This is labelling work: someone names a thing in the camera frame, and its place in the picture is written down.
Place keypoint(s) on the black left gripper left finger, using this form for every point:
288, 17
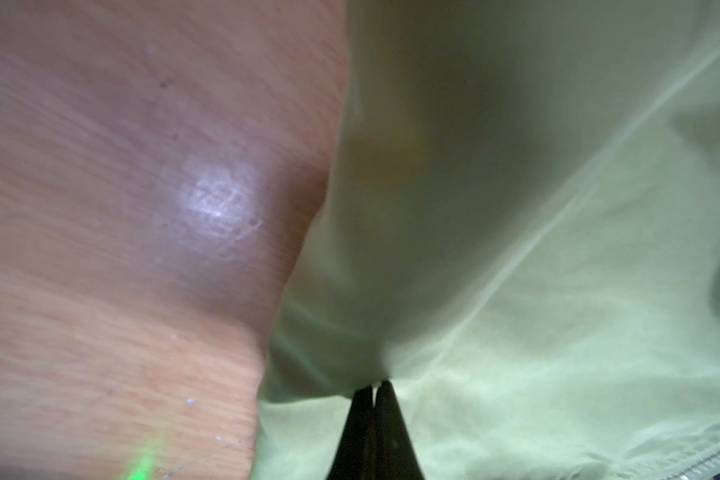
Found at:
355, 454

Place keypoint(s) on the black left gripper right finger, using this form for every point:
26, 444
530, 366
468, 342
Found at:
394, 453

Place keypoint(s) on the green zip jacket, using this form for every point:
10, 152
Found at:
521, 231

